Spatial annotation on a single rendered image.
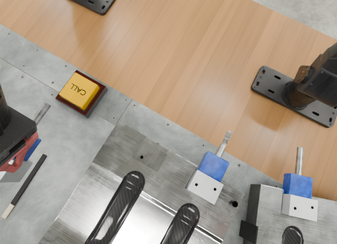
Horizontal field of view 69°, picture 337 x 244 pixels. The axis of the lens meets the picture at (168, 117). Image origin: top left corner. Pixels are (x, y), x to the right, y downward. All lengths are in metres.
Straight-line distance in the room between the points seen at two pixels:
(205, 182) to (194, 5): 0.46
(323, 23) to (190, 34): 1.40
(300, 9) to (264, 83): 1.36
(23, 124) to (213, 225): 0.33
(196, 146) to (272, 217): 0.20
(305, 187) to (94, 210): 0.38
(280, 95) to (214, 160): 0.26
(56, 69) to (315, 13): 1.68
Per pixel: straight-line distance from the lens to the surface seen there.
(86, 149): 0.56
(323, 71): 0.50
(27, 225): 0.60
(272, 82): 0.63
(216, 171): 0.44
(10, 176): 0.45
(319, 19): 1.96
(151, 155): 0.47
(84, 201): 0.47
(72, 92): 0.56
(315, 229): 0.56
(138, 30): 0.65
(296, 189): 0.53
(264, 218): 0.52
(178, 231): 0.46
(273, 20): 0.73
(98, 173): 0.46
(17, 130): 0.35
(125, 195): 0.45
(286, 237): 0.54
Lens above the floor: 1.33
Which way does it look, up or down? 75 degrees down
